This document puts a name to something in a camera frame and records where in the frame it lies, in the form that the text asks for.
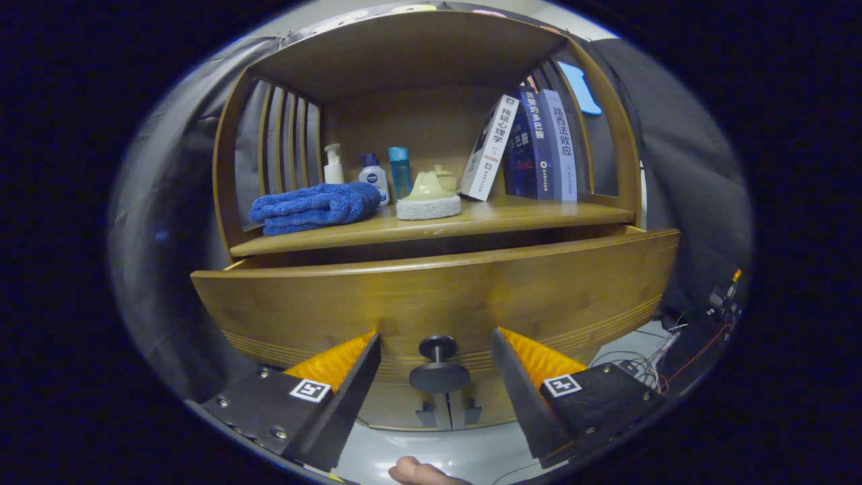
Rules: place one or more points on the dark blue book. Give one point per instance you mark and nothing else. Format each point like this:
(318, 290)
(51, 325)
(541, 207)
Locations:
(528, 155)

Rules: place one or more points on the clear blue bottle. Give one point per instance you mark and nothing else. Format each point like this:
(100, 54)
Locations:
(400, 175)

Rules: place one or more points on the wooden countertop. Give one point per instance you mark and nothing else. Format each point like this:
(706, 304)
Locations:
(525, 212)

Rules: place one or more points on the wooden cabinet door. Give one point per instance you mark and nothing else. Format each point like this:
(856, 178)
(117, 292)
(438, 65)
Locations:
(390, 407)
(495, 404)

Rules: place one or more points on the white pump bottle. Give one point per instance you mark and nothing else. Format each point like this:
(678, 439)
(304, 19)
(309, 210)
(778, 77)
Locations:
(334, 172)

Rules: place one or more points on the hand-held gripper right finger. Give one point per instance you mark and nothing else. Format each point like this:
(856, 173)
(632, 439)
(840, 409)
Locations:
(522, 397)

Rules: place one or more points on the light blue book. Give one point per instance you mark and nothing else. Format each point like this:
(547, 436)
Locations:
(562, 148)

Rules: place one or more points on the white bottle blue cap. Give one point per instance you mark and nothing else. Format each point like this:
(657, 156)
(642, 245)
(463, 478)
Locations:
(372, 176)

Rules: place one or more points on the cream lidded teacup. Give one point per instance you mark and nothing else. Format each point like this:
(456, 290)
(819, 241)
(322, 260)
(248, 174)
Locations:
(446, 176)

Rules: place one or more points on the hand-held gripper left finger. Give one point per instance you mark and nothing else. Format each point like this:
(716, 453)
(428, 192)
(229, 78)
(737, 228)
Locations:
(343, 411)

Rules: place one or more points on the wooden cabinet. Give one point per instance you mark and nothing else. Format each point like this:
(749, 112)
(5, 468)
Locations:
(404, 54)

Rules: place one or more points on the pale green scrub brush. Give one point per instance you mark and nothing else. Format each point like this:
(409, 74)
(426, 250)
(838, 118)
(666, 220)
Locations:
(427, 202)

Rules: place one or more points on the black drawer knob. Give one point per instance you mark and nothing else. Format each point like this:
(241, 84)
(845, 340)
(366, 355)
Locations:
(439, 377)

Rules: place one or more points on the orange and black clamp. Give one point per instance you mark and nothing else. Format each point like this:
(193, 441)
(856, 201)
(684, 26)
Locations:
(724, 296)

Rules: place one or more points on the white book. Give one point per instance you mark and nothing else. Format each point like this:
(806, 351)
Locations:
(488, 151)

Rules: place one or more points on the blue folded towel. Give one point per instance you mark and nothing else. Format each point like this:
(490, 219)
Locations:
(310, 205)

